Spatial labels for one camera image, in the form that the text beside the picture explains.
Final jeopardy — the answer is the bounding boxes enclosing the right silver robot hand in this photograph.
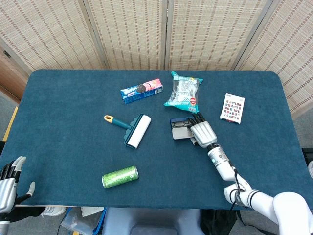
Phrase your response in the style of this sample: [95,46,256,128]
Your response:
[187,112,218,149]

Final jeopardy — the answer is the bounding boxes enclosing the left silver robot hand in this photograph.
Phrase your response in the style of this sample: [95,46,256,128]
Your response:
[0,156,36,213]

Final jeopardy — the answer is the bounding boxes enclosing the grey glasses case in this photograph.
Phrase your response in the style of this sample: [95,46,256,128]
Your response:
[170,117,196,141]

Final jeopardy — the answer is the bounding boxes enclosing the black wire eyeglasses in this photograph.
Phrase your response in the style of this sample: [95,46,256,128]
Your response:
[172,117,194,128]

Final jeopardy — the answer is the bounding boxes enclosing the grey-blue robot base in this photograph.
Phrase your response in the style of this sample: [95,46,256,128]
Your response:
[102,207,203,235]

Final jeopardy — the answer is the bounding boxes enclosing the white patterned card pack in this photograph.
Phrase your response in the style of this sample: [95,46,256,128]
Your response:
[220,92,246,125]

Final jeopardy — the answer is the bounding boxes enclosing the teal plastic cutlery bag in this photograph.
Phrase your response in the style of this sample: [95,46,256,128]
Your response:
[163,71,204,115]

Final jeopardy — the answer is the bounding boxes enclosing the white sneaker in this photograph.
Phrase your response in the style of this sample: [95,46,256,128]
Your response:
[40,205,67,218]

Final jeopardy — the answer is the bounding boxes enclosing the teal lint roller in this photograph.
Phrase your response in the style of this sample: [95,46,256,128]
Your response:
[103,113,152,149]

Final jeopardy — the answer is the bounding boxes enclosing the clear plastic bag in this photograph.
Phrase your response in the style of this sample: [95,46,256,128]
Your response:
[60,207,103,235]

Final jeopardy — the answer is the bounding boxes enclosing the blue pink cookie box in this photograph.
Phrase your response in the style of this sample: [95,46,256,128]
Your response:
[120,78,164,105]

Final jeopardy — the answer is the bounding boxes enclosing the blue tablecloth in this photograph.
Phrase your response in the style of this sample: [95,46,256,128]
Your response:
[0,69,313,211]

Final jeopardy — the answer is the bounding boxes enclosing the white notebook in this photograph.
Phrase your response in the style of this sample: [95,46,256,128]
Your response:
[80,207,105,218]

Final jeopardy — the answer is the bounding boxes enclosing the black bag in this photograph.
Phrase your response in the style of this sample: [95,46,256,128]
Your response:
[200,209,239,235]

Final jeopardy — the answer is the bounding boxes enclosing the green drink can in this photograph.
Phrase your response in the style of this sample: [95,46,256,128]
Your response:
[101,165,139,189]

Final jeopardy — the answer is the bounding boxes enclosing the woven folding screen panel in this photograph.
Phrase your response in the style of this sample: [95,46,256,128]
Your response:
[0,0,108,71]
[234,0,313,118]
[166,0,273,71]
[83,0,169,71]

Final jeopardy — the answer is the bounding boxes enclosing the black box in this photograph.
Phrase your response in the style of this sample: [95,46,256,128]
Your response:
[302,148,313,164]

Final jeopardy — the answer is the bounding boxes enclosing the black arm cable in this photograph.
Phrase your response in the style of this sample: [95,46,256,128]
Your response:
[229,166,245,211]

